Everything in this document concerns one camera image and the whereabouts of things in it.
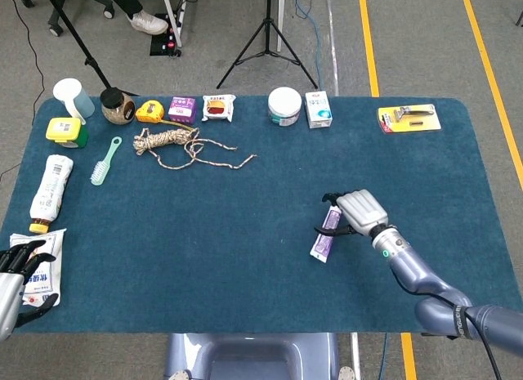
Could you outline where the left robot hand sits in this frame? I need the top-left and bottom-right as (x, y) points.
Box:
(0, 239), (60, 342)

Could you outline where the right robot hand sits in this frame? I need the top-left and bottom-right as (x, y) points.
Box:
(313, 188), (389, 238)

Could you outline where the purple white toothpaste tube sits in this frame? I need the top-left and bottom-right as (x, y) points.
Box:
(309, 205), (342, 263)

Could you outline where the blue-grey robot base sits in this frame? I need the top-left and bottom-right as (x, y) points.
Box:
(163, 333), (341, 380)

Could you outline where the white squeeze bottle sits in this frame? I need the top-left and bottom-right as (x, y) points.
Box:
(29, 154), (74, 235)

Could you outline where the white bag with blue print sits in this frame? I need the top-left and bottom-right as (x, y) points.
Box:
(8, 228), (67, 307)

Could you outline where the razor on yellow card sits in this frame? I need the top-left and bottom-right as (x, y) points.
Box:
(376, 104), (442, 135)

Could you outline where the white blue carton box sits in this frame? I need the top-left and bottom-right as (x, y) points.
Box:
(305, 90), (333, 129)

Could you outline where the clear jar with white lid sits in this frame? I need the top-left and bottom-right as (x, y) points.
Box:
(267, 87), (303, 127)

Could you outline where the blue table mat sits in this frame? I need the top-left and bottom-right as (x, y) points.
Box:
(0, 96), (523, 335)

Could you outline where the light green brush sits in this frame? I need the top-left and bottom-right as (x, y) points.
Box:
(90, 136), (123, 187)

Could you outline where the white red snack packet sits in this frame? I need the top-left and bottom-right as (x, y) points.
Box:
(200, 94), (237, 123)

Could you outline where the green box with yellow lid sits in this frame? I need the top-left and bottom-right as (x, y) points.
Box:
(45, 117), (89, 150)

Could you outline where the black tripod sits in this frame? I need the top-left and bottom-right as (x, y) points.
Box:
(216, 0), (320, 91)

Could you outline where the purple carton box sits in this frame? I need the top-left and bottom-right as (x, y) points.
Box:
(168, 96), (199, 125)

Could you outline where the white desk leg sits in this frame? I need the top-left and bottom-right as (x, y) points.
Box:
(276, 0), (286, 53)
(159, 0), (184, 48)

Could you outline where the white light-blue pitcher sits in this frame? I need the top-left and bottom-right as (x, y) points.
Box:
(52, 78), (96, 125)

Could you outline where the grain jar with black lid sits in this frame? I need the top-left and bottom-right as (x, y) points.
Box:
(100, 87), (136, 125)

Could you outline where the yellow tape measure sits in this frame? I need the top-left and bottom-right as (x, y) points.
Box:
(135, 100), (196, 131)

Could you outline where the black slanted stand pole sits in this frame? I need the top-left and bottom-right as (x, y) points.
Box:
(42, 0), (140, 97)

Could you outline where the black power strip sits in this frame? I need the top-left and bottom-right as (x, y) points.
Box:
(149, 11), (183, 57)

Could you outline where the seated person in black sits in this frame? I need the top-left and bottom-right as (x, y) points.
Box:
(101, 0), (169, 35)

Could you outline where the blue floor cable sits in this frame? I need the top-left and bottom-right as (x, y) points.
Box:
(294, 0), (326, 91)

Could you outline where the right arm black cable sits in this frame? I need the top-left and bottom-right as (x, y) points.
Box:
(398, 273), (503, 380)

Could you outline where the braided rope bundle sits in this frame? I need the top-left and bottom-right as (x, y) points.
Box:
(132, 127), (257, 171)

